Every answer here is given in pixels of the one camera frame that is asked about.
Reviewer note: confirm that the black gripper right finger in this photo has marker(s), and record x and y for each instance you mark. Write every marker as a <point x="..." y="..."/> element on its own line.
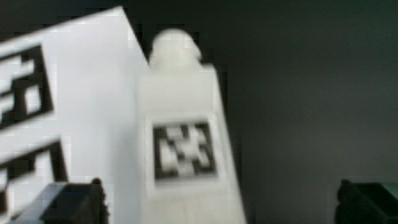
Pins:
<point x="366" y="203"/>

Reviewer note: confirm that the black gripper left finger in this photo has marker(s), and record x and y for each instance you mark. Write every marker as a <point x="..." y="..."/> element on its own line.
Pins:
<point x="68" y="204"/>

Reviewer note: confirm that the white fiducial tag sheet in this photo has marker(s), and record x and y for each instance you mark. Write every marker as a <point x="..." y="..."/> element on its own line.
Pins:
<point x="68" y="112"/>

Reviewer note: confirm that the white table leg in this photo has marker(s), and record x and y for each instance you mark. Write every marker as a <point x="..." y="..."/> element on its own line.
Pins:
<point x="190" y="192"/>

